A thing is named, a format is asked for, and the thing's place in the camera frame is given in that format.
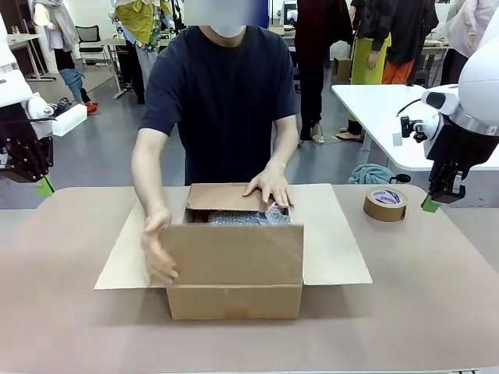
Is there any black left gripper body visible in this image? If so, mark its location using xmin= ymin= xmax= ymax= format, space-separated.
xmin=0 ymin=115 xmax=40 ymax=153

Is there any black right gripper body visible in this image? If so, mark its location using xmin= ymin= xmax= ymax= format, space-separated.
xmin=426 ymin=113 xmax=499 ymax=173

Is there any brown packing tape roll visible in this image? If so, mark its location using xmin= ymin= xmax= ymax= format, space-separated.
xmin=363 ymin=185 xmax=408 ymax=224

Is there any brown cardboard box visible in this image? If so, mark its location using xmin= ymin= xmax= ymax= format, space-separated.
xmin=94 ymin=182 xmax=373 ymax=321

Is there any person's right forearm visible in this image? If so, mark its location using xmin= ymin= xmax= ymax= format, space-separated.
xmin=130 ymin=128 xmax=173 ymax=219

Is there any person's left forearm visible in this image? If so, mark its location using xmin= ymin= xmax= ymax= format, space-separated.
xmin=264 ymin=115 xmax=299 ymax=180

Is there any clear bubble wrap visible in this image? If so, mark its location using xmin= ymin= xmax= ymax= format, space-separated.
xmin=206 ymin=203 xmax=292 ymax=227

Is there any person's right hand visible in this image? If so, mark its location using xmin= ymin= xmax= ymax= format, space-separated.
xmin=140 ymin=206 xmax=180 ymax=286

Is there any person's left hand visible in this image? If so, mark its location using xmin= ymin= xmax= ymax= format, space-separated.
xmin=242 ymin=165 xmax=296 ymax=208

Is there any teal towel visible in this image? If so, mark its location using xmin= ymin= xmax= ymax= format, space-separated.
xmin=348 ymin=163 xmax=393 ymax=185

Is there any white table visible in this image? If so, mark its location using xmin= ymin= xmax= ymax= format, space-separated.
xmin=331 ymin=83 xmax=499 ymax=173

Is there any grey desk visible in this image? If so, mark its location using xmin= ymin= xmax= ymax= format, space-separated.
xmin=6 ymin=33 xmax=58 ymax=82

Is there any person in pink shirt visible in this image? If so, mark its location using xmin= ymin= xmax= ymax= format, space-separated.
xmin=440 ymin=0 xmax=493 ymax=87

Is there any black mesh office chair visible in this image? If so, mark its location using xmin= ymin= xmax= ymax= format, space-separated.
xmin=76 ymin=24 xmax=112 ymax=68

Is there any figure with orange trousers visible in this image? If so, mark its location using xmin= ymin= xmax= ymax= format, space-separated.
xmin=384 ymin=0 xmax=441 ymax=86

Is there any person with yellow skirt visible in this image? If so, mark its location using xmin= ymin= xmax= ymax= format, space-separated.
xmin=336 ymin=0 xmax=393 ymax=143

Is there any long grey work table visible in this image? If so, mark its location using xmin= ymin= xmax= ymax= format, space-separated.
xmin=101 ymin=37 xmax=130 ymax=99

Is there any small background cardboard box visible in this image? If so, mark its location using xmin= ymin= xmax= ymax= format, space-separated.
xmin=332 ymin=56 xmax=352 ymax=82

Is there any person in maroon clothes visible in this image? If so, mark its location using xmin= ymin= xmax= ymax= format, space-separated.
xmin=294 ymin=0 xmax=354 ymax=143

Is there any person in navy t-shirt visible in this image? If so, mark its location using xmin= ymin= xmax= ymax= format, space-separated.
xmin=130 ymin=0 xmax=301 ymax=188

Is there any thin black right camera cable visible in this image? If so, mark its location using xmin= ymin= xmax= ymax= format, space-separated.
xmin=396 ymin=98 xmax=424 ymax=118

